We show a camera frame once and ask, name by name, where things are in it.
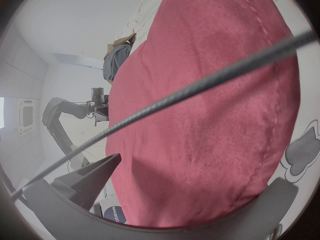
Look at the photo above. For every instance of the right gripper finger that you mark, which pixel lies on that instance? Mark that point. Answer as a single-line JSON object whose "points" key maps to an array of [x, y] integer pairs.
{"points": [[95, 179]]}

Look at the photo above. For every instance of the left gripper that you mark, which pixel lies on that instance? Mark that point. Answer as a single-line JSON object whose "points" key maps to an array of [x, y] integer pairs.
{"points": [[101, 114]]}

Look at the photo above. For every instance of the red shirt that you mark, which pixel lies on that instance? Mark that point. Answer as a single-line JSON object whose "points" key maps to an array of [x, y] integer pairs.
{"points": [[200, 121]]}

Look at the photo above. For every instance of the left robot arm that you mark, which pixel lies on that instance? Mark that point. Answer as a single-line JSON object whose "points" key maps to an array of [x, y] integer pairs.
{"points": [[57, 124]]}

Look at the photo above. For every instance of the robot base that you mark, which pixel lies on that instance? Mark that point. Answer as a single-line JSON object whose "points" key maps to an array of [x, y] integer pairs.
{"points": [[115, 212]]}

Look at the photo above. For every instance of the grey garment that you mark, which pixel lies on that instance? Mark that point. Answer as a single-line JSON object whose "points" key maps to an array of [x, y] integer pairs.
{"points": [[115, 64]]}

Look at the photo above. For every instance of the white ceiling air conditioner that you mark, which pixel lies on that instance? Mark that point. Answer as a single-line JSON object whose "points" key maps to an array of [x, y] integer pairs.
{"points": [[27, 117]]}

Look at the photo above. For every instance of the white printed quilt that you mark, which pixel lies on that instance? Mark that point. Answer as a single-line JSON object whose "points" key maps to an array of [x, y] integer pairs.
{"points": [[142, 19]]}

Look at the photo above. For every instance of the bed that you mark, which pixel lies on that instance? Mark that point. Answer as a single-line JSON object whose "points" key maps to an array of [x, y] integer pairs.
{"points": [[306, 104]]}

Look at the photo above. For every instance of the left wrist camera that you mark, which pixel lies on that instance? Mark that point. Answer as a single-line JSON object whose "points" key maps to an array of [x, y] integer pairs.
{"points": [[105, 99]]}

